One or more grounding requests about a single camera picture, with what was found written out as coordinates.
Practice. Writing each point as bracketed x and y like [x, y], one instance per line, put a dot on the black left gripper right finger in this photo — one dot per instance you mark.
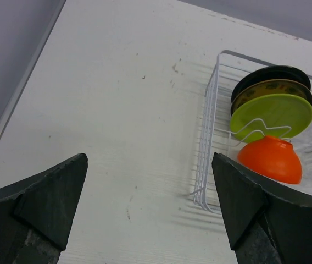
[265, 221]

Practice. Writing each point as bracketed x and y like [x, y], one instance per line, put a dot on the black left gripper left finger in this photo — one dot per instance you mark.
[37, 213]

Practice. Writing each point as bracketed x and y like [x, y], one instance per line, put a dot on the orange bowl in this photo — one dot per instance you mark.
[273, 158]

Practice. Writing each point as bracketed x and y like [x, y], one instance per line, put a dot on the lime green plate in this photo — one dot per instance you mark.
[277, 115]

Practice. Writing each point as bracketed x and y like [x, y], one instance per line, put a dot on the yellow patterned plate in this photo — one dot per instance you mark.
[269, 87]

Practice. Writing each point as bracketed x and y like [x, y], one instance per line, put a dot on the black plate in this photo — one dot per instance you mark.
[269, 73]

